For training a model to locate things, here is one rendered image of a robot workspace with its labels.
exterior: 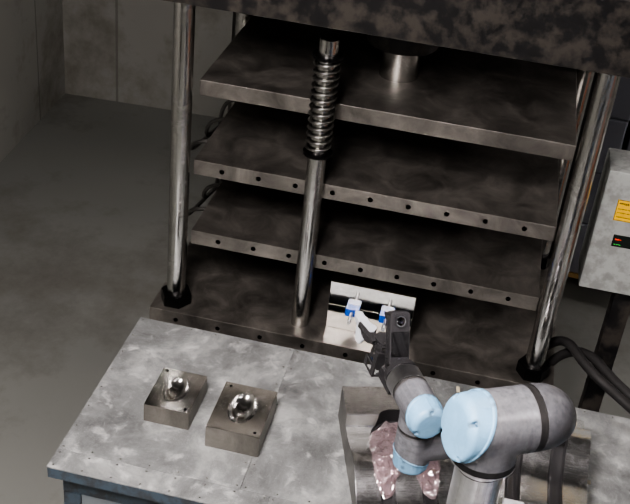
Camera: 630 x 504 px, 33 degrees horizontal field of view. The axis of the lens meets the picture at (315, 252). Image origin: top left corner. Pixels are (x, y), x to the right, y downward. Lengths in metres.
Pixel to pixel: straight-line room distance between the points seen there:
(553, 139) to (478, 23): 0.46
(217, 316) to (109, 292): 1.54
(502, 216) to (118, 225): 2.69
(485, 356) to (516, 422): 1.63
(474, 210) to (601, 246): 0.40
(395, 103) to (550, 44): 0.54
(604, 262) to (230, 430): 1.23
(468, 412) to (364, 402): 1.19
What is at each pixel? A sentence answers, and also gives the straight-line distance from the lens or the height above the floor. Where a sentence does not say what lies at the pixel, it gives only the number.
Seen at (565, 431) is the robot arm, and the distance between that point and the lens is 1.83.
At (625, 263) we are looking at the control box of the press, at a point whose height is 1.18.
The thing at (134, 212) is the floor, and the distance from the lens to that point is 5.49.
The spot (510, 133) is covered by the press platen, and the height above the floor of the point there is 1.54.
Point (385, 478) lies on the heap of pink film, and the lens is 2.74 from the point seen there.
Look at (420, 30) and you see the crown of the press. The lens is 2.81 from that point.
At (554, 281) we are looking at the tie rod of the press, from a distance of 3.14.
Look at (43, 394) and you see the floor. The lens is 4.33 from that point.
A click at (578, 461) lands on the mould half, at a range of 2.91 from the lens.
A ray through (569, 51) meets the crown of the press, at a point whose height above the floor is 1.85.
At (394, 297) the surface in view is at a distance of 3.29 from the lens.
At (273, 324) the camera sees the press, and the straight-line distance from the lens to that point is 3.38.
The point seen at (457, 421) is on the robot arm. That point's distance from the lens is 1.78.
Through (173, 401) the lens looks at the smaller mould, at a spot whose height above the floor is 0.84.
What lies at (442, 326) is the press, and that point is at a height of 0.78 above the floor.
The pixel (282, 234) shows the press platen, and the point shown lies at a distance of 3.36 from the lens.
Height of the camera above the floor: 2.78
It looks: 32 degrees down
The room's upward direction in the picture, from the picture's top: 6 degrees clockwise
